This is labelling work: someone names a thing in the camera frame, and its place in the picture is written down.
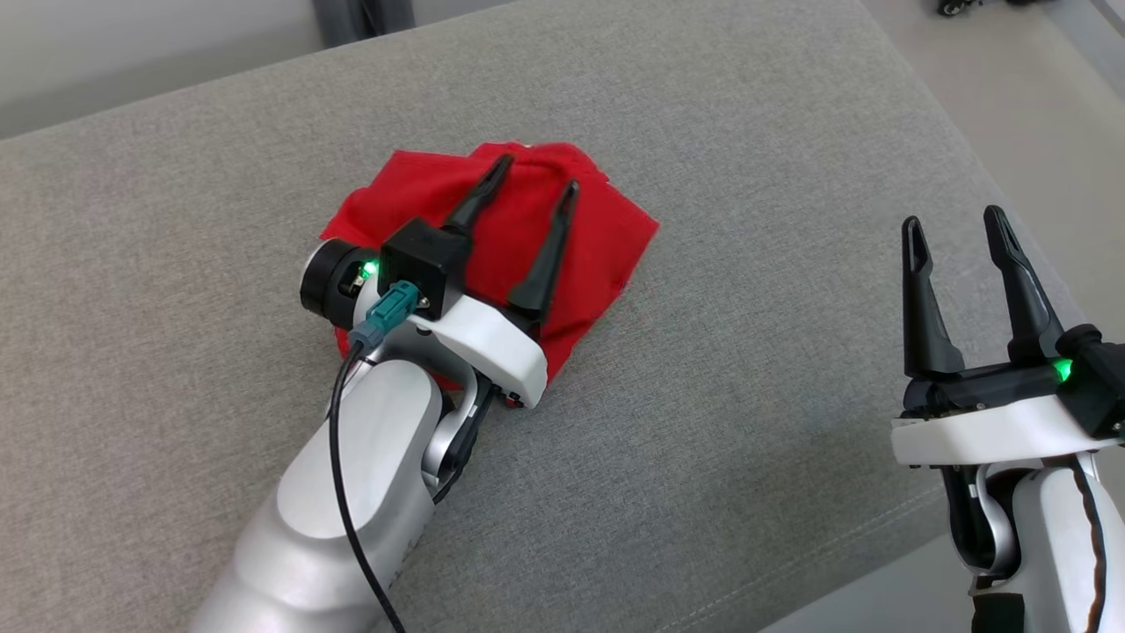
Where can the black left wrist camera housing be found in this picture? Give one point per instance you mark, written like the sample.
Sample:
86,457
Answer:
422,255

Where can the red Bulls 23 jersey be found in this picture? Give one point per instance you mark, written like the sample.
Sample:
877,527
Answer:
598,237

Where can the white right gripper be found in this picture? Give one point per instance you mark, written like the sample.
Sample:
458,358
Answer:
967,431

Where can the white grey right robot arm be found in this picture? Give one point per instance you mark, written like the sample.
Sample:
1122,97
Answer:
1055,545

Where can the grey fabric sofa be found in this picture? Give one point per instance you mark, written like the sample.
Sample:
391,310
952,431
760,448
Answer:
747,176

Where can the black caster wheel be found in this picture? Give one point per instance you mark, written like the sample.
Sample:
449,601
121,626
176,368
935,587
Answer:
949,7

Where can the black right wrist camera housing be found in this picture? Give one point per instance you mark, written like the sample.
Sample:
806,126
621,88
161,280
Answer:
1094,378

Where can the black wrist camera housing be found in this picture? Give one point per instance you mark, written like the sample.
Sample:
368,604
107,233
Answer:
422,255
1094,378

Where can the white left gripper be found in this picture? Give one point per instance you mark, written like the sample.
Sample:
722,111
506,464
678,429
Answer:
492,352

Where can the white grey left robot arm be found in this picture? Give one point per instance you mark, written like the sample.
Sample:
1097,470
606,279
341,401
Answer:
352,492

